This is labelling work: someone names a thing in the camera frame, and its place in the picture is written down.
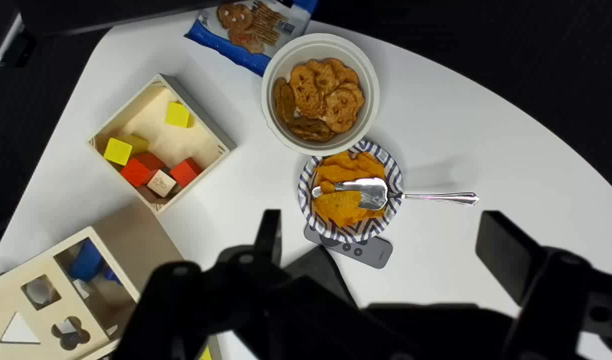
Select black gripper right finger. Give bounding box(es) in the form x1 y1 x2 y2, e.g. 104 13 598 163
474 207 612 348

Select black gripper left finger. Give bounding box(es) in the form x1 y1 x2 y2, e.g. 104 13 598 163
214 207 286 295

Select wooden lid with shape holes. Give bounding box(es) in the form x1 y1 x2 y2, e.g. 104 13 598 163
0 255 132 360

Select wooden shape sorter toy box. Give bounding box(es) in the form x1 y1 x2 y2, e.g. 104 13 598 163
0 202 186 360

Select open wooden tray box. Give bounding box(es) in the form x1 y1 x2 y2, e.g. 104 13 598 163
85 71 237 216

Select bowl of orange food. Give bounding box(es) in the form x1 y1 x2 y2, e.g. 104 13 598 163
296 137 405 245

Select orange chips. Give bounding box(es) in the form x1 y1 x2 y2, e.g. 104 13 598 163
309 150 392 232

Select grey remote control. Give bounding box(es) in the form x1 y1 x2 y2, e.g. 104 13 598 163
302 222 393 270

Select red wooden block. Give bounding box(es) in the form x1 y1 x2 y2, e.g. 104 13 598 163
168 157 204 190
117 152 168 190

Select natural wood block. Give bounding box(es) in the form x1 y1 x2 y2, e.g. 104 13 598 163
146 167 179 200

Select brown pretzel pile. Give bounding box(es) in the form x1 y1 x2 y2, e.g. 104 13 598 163
270 58 365 143

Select yellow wooden block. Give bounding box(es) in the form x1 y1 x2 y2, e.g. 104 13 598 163
101 135 134 167
162 100 195 129

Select blue wooden block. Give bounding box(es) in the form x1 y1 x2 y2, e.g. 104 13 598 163
67 237 120 283

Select white bowl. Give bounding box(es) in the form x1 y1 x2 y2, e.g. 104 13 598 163
259 32 382 157

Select blue cookie bag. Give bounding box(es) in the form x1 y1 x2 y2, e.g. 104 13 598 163
184 0 319 77

